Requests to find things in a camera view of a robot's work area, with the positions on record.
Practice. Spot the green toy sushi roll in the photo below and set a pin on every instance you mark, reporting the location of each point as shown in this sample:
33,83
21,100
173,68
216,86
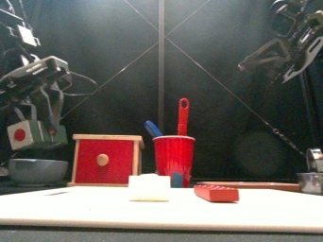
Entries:
34,135

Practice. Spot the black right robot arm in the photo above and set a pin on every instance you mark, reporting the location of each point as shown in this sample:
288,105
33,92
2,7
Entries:
285,15

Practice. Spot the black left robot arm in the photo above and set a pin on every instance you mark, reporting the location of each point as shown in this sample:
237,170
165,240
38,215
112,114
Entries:
14,31

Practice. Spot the grey bowl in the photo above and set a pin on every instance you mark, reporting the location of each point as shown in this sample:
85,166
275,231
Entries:
37,171

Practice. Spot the red drawer with wooden knob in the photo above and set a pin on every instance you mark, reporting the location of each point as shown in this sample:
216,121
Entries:
102,160

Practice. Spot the red plastic cup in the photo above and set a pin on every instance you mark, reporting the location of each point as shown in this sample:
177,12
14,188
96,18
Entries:
172,156

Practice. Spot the white foam block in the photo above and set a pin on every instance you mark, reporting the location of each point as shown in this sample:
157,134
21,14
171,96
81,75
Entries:
149,189

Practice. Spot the white plastic cutting board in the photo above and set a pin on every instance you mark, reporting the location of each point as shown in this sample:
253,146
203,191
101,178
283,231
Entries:
104,211

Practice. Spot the small blue toy piece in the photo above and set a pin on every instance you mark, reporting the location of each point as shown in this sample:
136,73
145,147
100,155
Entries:
176,180

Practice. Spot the small metal pot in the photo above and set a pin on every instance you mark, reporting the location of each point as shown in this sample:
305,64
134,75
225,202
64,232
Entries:
311,183

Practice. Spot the flat wooden board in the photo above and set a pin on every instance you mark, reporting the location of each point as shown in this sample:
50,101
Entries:
252,186

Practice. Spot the red rectangular toy block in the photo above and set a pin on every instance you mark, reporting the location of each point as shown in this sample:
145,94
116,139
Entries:
215,193

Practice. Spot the black frame post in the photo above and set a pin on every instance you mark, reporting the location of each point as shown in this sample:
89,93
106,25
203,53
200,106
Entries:
308,113

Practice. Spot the wooden box frame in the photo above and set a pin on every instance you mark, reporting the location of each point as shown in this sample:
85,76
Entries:
136,157

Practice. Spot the vertical metal frame pole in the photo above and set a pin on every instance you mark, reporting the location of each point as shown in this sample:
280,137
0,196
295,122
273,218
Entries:
160,78

